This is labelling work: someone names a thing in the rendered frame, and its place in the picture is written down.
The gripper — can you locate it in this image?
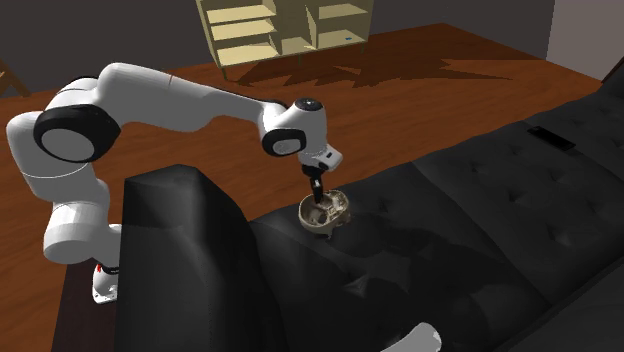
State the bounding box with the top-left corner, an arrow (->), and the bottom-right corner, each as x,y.
301,164 -> 327,205

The beige ceramic bowl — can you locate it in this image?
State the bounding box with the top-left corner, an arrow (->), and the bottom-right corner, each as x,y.
298,190 -> 352,233

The black remote control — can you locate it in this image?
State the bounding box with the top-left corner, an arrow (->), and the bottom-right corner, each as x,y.
527,125 -> 577,152

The light wooden shelf unit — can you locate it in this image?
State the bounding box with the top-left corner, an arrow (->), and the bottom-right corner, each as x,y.
195,0 -> 376,69

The black leather sofa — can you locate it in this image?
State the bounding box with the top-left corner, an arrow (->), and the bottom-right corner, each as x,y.
113,58 -> 624,352

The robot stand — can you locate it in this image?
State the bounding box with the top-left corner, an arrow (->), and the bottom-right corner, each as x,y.
50,262 -> 118,352

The white rounded object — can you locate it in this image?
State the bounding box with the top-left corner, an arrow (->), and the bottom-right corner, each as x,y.
381,322 -> 443,352

